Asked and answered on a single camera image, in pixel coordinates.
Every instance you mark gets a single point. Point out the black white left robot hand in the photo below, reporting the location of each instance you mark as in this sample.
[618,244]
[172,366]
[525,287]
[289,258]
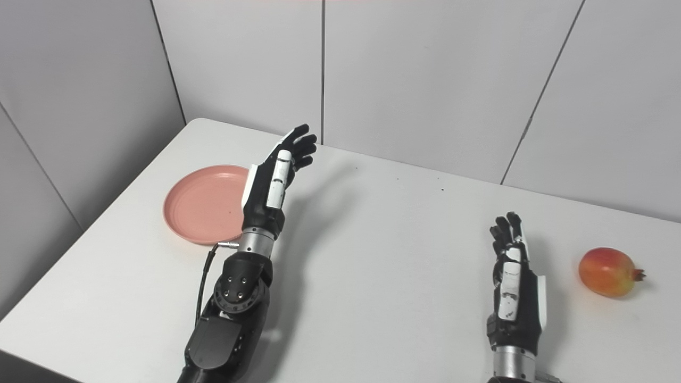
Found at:
[260,202]

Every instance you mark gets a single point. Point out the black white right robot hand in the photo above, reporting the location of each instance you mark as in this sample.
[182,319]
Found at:
[526,308]

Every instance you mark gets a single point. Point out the pink round plate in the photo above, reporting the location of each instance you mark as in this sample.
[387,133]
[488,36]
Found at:
[202,205]

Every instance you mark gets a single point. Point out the red yellow pomegranate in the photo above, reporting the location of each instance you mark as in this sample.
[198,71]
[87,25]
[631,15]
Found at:
[606,272]

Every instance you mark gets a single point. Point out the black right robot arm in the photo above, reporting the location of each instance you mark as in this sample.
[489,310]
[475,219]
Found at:
[513,364]

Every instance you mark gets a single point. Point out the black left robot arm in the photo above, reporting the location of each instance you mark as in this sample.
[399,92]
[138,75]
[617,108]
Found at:
[234,319]

